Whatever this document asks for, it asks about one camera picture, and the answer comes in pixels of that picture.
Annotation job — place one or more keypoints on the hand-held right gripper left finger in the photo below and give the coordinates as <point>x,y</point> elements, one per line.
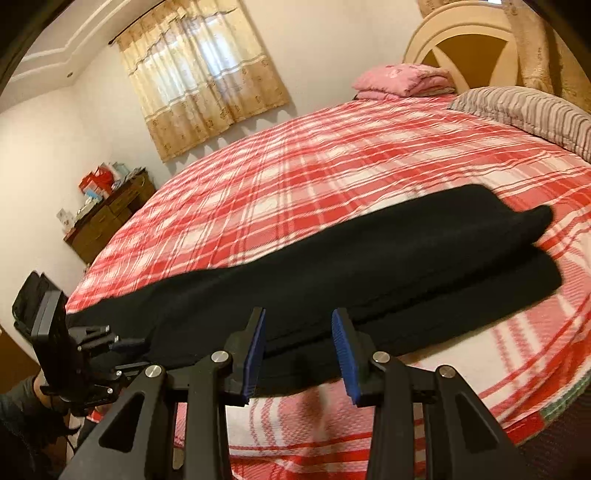
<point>254,350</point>

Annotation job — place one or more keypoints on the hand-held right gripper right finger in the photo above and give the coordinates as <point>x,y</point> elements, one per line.
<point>344,355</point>

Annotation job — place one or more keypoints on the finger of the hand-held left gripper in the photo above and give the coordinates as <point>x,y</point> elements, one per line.
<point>124,369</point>

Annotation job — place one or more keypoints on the black pants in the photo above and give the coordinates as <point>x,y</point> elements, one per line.
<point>351,267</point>

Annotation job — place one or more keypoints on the person's left forearm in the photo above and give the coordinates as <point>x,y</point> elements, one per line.
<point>27,410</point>

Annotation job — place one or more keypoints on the brown wooden door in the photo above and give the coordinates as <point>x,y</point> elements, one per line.
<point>16,355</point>

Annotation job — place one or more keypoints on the dark wooden dresser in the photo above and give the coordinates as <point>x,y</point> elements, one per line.
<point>111,217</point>

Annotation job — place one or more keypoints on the white and blue box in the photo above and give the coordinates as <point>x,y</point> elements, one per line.
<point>92,199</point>

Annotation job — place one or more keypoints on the red plaid blanket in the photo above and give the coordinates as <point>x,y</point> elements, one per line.
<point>295,175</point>

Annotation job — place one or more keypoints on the beige patterned window curtain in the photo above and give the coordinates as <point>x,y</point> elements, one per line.
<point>198,74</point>

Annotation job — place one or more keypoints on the pink folded quilt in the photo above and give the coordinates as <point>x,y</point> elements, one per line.
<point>401,78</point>

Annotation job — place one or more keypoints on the grey striped pillow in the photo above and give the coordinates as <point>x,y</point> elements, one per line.
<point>526,113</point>

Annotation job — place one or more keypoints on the cream arched headboard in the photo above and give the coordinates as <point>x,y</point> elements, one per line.
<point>455,41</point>

